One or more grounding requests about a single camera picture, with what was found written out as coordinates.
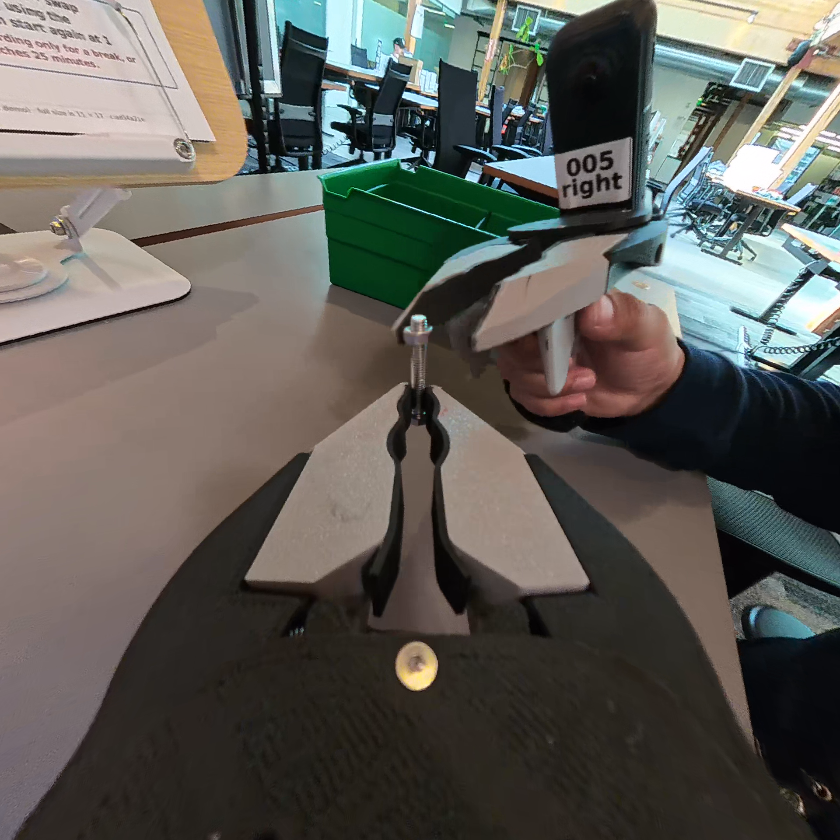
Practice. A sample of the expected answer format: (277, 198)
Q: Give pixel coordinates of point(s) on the person's right hand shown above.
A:
(630, 367)

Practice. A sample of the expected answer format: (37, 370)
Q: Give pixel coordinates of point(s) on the hanging green plant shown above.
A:
(525, 29)

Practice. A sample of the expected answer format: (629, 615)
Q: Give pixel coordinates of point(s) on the paper instruction sheet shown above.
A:
(79, 79)

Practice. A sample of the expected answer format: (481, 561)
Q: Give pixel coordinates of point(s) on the person's body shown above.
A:
(800, 722)

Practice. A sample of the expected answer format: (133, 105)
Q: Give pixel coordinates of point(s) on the silver hex bolt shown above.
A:
(418, 367)

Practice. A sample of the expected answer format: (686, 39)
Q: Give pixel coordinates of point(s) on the wood-edged white desk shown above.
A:
(525, 170)

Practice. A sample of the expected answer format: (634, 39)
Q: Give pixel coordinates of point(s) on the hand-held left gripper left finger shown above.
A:
(328, 512)

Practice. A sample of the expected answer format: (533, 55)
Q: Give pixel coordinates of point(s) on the wooden standing desk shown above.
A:
(814, 236)

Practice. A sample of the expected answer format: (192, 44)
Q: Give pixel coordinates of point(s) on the white air vent grille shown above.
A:
(751, 72)

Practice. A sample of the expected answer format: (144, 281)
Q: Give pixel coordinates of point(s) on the black mesh office chair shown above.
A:
(774, 518)

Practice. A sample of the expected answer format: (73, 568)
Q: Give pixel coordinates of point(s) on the black high-back office chair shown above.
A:
(456, 118)

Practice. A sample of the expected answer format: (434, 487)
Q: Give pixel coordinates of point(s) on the green plastic bin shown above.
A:
(374, 249)

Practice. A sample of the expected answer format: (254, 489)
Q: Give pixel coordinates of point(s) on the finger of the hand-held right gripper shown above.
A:
(551, 295)
(446, 282)

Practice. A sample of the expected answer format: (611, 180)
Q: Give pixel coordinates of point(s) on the person's grey shoe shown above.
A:
(778, 623)

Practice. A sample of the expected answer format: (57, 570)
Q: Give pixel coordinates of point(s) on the white backing panel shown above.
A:
(98, 154)

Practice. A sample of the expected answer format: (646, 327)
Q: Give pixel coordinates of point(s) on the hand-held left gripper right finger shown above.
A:
(505, 518)

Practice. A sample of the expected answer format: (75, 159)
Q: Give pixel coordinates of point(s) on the person's right forearm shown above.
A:
(754, 433)

